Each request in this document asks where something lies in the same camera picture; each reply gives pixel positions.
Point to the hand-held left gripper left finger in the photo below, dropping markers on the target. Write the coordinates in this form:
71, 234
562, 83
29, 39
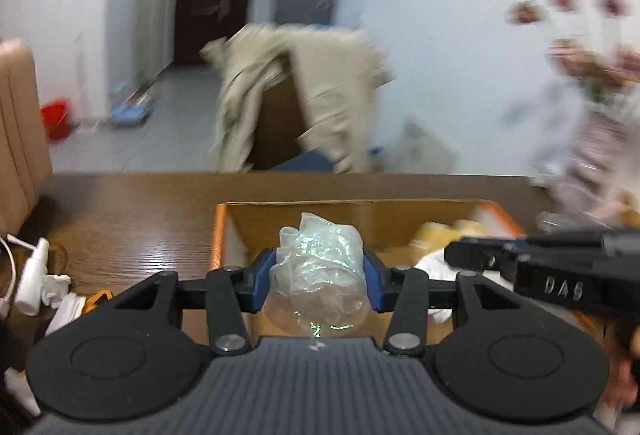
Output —
262, 282

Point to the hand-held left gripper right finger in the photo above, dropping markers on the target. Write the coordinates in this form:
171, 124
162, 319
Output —
374, 282

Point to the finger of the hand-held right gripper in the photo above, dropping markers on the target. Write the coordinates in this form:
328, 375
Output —
470, 257
550, 240

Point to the clear plastic bag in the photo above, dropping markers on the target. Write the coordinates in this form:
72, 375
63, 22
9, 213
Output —
315, 275

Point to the cardboard box with orange edge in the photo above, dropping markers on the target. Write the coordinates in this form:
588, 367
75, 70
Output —
350, 220

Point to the person's right hand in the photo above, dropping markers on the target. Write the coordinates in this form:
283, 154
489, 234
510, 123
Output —
627, 360

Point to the pink patterned vase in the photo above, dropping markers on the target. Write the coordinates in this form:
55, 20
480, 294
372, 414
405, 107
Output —
595, 150

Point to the blue seat cushion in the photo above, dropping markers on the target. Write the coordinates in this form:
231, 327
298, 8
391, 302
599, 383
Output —
307, 161

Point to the brown wooden chair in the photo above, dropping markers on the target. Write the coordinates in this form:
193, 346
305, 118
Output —
280, 120

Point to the orange plastic piece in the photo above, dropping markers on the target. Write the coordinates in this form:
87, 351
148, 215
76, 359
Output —
95, 301

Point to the white packet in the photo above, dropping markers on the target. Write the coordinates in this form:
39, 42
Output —
65, 315

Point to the beige coat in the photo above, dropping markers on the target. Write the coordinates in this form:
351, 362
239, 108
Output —
325, 85

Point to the crumpled white paper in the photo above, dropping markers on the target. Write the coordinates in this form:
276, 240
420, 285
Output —
56, 287

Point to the blue tray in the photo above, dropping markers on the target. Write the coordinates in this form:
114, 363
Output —
131, 115

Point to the bunch of pink artificial flowers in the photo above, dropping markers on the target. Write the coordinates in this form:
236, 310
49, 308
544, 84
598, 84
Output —
525, 12

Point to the white spray bottle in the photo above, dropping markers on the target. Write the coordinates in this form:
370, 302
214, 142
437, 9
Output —
32, 277

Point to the red bucket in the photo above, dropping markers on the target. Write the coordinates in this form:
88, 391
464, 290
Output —
55, 120

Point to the dark brown door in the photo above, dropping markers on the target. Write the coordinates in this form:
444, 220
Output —
215, 0

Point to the pink suitcase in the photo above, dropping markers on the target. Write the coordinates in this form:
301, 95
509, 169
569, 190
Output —
17, 130

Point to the white framed glass door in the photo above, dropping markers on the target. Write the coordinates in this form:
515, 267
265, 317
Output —
150, 5

